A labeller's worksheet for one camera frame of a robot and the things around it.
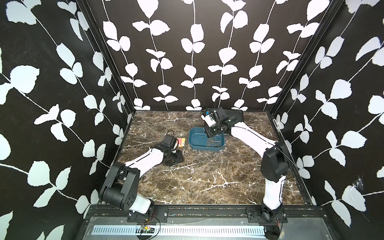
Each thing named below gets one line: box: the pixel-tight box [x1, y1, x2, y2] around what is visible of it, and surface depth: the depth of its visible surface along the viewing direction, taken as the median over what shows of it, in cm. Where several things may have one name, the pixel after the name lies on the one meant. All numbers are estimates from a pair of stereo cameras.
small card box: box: [177, 138, 186, 148], surface depth 103 cm
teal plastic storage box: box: [188, 127, 225, 151], surface depth 103 cm
